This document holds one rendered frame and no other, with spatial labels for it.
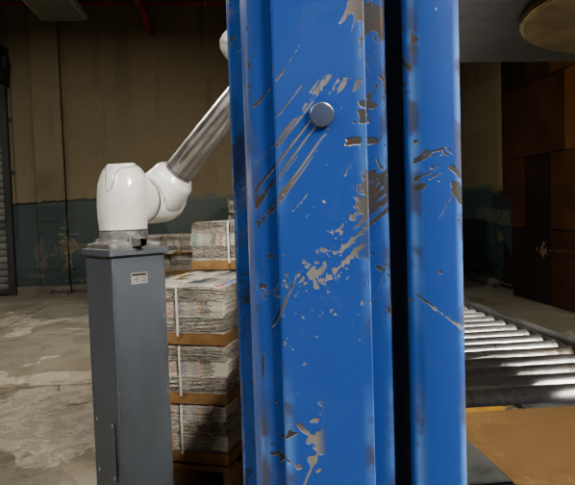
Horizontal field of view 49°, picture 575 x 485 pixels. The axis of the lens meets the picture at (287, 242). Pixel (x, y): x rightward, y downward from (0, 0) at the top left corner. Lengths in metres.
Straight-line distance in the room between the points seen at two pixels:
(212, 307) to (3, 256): 7.69
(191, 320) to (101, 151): 7.35
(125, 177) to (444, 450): 1.87
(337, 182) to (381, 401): 0.08
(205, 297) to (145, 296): 0.39
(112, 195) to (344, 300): 1.85
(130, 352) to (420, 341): 1.86
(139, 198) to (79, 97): 7.78
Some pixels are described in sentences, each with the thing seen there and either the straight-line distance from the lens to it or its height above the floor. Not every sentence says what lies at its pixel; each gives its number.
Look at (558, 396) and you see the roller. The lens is 1.16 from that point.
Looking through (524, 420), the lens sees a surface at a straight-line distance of 0.98.
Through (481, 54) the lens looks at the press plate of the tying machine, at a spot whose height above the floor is 1.30.
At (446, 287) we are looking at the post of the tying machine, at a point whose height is 1.08.
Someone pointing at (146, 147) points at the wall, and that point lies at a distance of 9.56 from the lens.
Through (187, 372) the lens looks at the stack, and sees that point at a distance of 2.51.
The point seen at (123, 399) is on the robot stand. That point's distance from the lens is 2.10.
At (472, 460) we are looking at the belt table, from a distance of 0.83.
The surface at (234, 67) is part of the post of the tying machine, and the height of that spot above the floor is 1.29.
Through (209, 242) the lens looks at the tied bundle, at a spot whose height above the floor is 0.97.
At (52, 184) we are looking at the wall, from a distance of 9.69.
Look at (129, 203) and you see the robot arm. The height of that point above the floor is 1.14.
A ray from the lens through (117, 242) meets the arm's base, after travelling 2.05.
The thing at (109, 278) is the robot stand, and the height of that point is 0.91.
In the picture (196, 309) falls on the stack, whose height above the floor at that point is 0.74.
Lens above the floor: 1.11
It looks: 3 degrees down
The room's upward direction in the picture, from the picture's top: 2 degrees counter-clockwise
